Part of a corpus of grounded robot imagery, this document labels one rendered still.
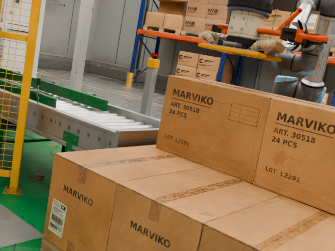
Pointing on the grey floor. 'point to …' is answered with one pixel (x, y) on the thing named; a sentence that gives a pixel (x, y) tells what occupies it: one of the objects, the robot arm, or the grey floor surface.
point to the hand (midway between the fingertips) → (295, 35)
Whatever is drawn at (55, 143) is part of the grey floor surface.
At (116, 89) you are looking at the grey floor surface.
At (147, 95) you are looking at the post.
